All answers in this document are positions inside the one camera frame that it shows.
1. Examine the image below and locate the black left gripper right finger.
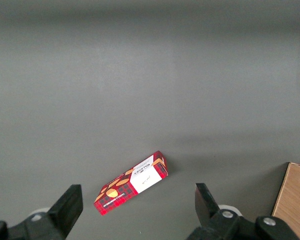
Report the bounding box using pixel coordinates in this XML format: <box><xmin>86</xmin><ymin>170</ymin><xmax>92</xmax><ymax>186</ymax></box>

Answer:
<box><xmin>186</xmin><ymin>183</ymin><xmax>300</xmax><ymax>240</ymax></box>

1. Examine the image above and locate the wooden drawer cabinet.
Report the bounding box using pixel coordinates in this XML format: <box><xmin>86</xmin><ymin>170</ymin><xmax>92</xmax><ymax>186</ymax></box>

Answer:
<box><xmin>271</xmin><ymin>162</ymin><xmax>300</xmax><ymax>240</ymax></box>

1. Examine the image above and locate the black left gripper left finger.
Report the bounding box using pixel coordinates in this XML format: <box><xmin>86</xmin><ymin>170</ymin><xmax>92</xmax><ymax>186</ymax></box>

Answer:
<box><xmin>0</xmin><ymin>184</ymin><xmax>84</xmax><ymax>240</ymax></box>

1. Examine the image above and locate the red tartan shortbread box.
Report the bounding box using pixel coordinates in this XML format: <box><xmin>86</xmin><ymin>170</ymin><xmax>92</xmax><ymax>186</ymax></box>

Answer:
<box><xmin>93</xmin><ymin>150</ymin><xmax>169</xmax><ymax>217</ymax></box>

